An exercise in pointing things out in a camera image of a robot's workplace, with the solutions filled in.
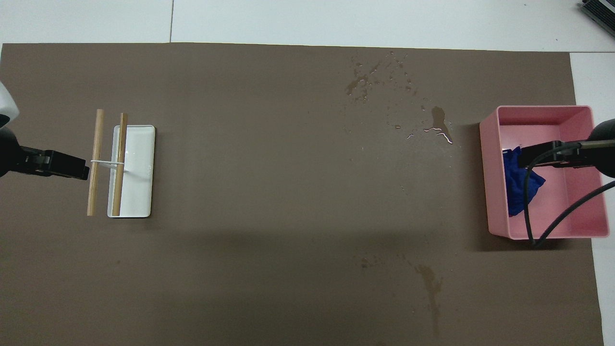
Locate dark ribbed device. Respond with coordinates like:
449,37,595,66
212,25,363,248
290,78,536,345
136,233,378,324
578,0,615,25

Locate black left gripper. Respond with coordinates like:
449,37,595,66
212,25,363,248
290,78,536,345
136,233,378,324
0,127,91,181

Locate brown table mat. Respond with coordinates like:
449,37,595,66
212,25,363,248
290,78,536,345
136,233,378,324
0,42,605,346

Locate pink plastic bin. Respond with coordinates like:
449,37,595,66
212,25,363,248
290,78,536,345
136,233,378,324
479,105,610,240

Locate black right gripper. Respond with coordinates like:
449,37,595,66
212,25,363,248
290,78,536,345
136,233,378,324
519,118,615,179

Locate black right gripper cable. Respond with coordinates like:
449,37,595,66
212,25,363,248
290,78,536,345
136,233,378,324
524,139,615,248

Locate white towel rack wooden rods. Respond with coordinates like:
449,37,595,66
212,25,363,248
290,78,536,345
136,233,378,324
86,109,156,219

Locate blue towel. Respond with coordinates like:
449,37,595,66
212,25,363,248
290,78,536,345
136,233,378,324
502,146,547,218

